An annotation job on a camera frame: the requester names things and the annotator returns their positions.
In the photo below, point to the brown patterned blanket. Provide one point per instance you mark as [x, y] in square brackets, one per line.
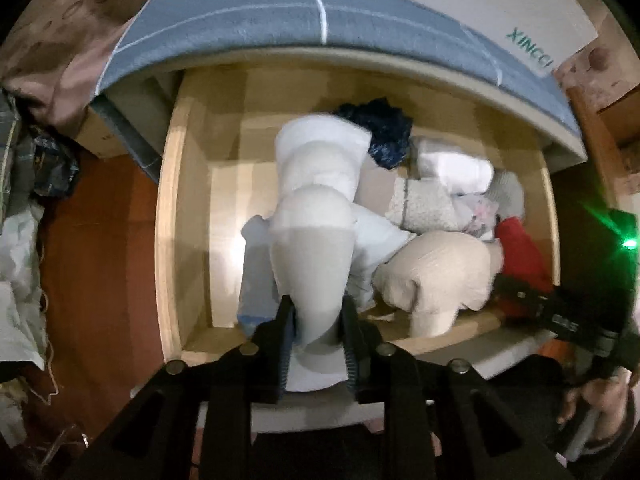
[65, 35]
[595, 65]

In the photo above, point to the light blue underwear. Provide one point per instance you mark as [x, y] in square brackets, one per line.
[372, 240]

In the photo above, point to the wooden drawer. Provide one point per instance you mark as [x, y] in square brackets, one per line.
[220, 240]

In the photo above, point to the grey white underwear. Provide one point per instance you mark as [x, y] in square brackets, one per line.
[310, 260]

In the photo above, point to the person's right hand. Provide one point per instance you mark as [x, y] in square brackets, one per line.
[605, 400]

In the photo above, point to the grey honeycomb patterned underwear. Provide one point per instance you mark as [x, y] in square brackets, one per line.
[425, 205]

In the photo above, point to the white pink floral underwear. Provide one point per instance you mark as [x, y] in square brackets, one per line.
[480, 215]

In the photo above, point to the beige cardboard box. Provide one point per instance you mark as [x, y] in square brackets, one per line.
[100, 135]

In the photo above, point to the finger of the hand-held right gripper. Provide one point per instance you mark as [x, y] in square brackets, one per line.
[525, 297]

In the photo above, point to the beige bra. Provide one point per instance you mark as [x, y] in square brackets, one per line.
[440, 275]

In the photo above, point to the navy speckled underwear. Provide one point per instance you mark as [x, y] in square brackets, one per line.
[385, 130]

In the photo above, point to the red underwear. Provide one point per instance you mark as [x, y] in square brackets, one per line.
[520, 255]

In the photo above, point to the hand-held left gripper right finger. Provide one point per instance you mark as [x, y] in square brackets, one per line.
[350, 342]

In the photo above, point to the clear plastic packaging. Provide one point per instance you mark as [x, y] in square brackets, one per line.
[60, 440]

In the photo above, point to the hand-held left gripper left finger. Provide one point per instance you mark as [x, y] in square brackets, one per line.
[289, 332]

